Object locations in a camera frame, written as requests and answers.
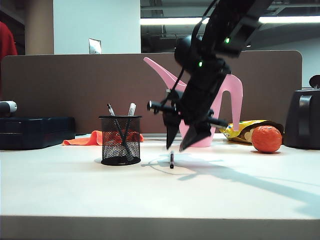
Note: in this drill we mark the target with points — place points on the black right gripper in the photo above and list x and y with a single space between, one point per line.
202 97

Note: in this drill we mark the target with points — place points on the clear black gel pen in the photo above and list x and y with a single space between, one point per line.
111 110
171 161
131 110

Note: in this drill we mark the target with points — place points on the black mesh pen holder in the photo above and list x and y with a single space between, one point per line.
120 156

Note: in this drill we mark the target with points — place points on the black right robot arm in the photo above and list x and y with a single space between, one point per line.
232 22

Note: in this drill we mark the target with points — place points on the yellow snack bag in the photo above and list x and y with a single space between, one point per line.
233 131

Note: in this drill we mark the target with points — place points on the pink plastic watering can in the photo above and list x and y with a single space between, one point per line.
236 95

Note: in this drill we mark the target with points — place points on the orange wrapped ball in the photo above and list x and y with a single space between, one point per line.
266 140

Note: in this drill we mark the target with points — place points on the orange cloth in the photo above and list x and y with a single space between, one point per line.
82 141

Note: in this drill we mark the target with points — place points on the white ceiling light strip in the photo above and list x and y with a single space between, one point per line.
170 20

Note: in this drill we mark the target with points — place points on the black kettle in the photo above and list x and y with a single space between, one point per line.
302 120

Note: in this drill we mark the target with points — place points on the brown desk partition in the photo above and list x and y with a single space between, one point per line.
75 85

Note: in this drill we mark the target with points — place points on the dark storage box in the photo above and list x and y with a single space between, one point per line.
35 132

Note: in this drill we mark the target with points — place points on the person in red shirt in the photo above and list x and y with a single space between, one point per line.
6 40

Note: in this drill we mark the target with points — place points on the white partition base rail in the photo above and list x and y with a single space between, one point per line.
155 136

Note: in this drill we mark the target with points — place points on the silver wall switch plate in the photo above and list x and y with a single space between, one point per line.
94 46

